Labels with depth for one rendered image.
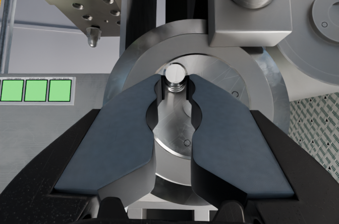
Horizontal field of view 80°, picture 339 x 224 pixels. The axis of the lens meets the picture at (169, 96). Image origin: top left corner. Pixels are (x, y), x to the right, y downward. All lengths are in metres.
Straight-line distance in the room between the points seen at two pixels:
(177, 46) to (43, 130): 0.47
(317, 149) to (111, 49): 1.79
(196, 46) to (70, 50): 1.87
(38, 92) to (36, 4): 1.69
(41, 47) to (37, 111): 1.51
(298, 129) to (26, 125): 0.58
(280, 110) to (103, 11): 0.40
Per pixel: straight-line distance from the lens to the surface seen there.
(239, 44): 0.16
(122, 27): 0.19
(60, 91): 0.56
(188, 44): 0.16
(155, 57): 0.16
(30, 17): 2.20
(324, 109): 0.33
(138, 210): 0.54
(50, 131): 0.58
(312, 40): 0.21
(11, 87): 0.64
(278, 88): 0.18
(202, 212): 0.53
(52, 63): 2.01
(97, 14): 0.50
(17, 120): 0.62
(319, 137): 0.34
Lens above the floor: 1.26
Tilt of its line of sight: 8 degrees down
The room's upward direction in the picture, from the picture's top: 180 degrees counter-clockwise
